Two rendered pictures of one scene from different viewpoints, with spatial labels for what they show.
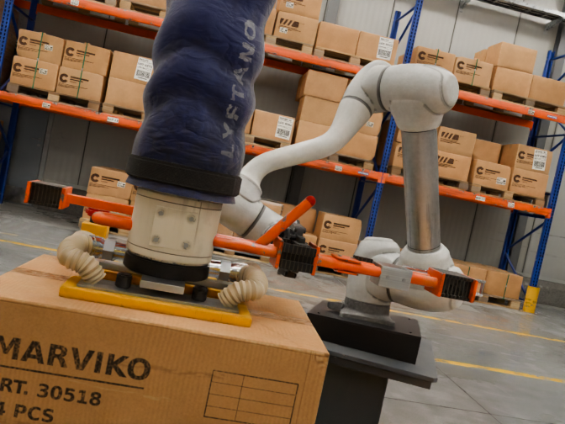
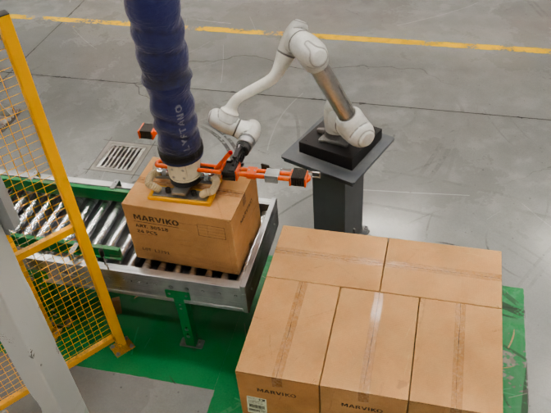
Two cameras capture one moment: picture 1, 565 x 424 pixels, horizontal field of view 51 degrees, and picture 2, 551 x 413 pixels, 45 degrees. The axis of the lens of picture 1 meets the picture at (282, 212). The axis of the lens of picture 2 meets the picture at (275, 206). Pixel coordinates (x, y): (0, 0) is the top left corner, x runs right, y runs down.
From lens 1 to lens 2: 2.63 m
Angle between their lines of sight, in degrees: 45
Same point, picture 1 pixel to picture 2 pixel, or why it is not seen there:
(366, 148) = not seen: outside the picture
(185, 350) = (186, 219)
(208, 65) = (166, 126)
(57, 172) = not seen: outside the picture
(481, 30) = not seen: outside the picture
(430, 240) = (343, 115)
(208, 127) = (175, 144)
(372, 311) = (334, 138)
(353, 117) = (280, 64)
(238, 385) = (206, 228)
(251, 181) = (229, 114)
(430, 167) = (328, 86)
